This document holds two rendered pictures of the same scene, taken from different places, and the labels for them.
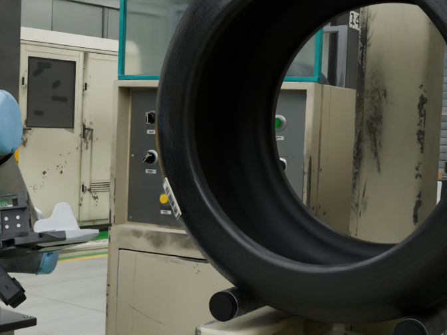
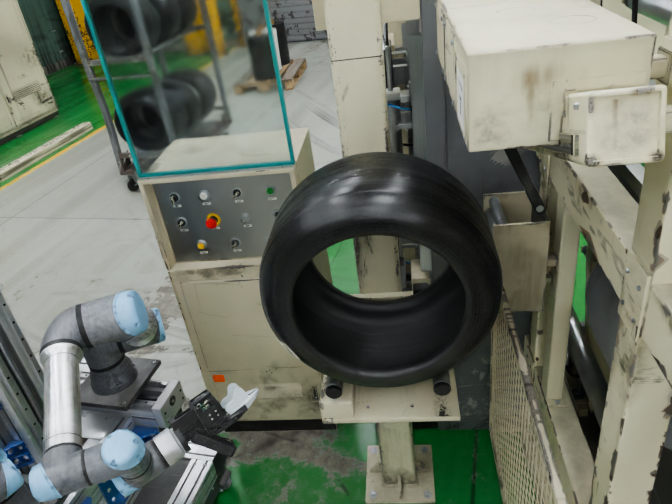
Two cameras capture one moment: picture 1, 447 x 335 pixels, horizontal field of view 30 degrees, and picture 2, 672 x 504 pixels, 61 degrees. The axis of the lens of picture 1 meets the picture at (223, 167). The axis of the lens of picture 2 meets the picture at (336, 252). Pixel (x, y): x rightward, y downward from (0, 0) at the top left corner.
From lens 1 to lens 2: 87 cm
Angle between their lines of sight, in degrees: 33
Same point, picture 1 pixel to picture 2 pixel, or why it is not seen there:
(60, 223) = (239, 400)
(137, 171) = (173, 231)
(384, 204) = (377, 268)
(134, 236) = (189, 274)
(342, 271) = (406, 374)
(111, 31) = not seen: outside the picture
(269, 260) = (362, 375)
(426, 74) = not seen: hidden behind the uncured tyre
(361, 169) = (361, 253)
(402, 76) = not seen: hidden behind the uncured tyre
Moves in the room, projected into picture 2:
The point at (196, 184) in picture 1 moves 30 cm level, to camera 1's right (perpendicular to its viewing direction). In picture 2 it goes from (308, 347) to (416, 306)
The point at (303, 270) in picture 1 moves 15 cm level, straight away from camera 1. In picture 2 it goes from (383, 376) to (362, 341)
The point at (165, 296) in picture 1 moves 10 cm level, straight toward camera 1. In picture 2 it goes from (223, 303) to (231, 316)
